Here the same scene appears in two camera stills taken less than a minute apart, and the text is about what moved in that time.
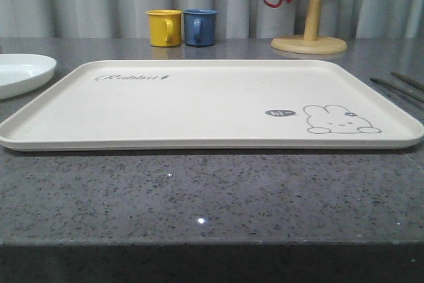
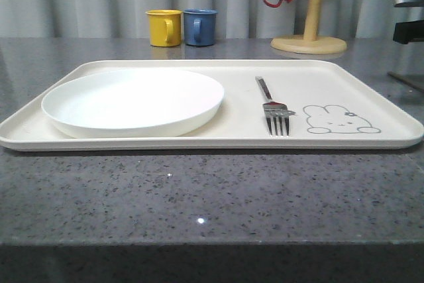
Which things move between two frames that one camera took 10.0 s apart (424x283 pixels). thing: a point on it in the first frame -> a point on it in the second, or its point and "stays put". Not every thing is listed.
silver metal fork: (417, 95) -> (275, 111)
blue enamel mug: (200, 26) stays put
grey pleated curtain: (110, 1) stays put
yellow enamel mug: (165, 27) stays put
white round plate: (22, 73) -> (130, 103)
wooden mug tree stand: (309, 44) stays put
